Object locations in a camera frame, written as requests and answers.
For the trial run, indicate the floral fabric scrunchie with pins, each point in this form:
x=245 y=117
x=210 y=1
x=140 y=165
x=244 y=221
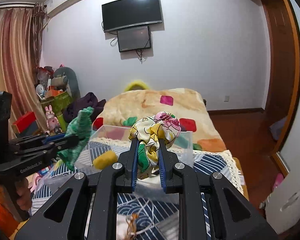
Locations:
x=148 y=130

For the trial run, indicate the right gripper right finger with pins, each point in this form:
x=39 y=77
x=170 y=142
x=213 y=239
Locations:
x=165 y=168

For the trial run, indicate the small black wall monitor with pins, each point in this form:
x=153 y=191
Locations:
x=136 y=38

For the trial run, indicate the green cardboard box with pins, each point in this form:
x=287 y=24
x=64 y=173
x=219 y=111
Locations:
x=58 y=103

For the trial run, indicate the beige colourful patch blanket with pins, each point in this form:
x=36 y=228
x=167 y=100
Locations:
x=180 y=107

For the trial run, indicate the yellow felt piece in box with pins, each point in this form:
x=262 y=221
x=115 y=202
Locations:
x=106 y=159

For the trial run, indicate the green knitted cloth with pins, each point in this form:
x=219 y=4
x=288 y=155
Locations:
x=81 y=127

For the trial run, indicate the white drawstring pouch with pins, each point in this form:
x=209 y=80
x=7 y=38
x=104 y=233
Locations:
x=121 y=227

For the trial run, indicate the dark purple clothing pile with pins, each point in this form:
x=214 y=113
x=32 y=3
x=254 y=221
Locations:
x=89 y=100

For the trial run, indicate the navy patterned tablecloth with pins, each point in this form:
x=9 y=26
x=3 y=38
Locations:
x=150 y=213

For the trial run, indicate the brown wooden door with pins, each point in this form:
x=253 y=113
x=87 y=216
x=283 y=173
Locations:
x=284 y=84

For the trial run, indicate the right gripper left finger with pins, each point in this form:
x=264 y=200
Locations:
x=131 y=166

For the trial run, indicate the pink rabbit plush toy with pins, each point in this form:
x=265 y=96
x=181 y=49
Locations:
x=52 y=122

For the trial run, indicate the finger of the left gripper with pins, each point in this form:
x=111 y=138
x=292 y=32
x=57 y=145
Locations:
x=52 y=146
x=56 y=137

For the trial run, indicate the large black wall television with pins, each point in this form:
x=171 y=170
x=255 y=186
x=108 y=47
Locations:
x=122 y=14

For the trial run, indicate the left hand on handle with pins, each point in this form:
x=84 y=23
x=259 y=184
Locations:
x=24 y=200

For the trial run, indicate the grey green plush toy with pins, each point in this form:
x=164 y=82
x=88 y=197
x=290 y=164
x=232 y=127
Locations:
x=66 y=79

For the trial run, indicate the striped pink curtain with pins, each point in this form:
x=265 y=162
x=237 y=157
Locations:
x=18 y=65

